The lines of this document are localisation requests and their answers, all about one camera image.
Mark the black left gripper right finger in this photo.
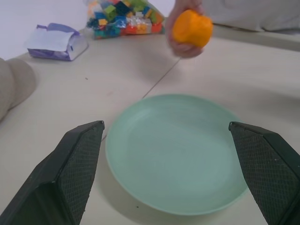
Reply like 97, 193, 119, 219
228, 121, 300, 225

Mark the orange fruit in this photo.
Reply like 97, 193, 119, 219
172, 9, 214, 48

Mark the beige rounded cloth object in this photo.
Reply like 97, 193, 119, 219
0, 57, 36, 124

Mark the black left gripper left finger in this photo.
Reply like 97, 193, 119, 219
0, 120, 105, 225

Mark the person's white garment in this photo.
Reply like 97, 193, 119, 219
201, 0, 300, 32

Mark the purple tissue pack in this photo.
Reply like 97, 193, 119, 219
27, 22, 90, 62

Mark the mint green round plate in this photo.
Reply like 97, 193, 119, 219
105, 93, 249, 216

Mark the person's bare hand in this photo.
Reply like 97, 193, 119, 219
165, 0, 207, 59

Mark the bag of colourful building blocks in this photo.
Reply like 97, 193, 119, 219
82, 0, 166, 40

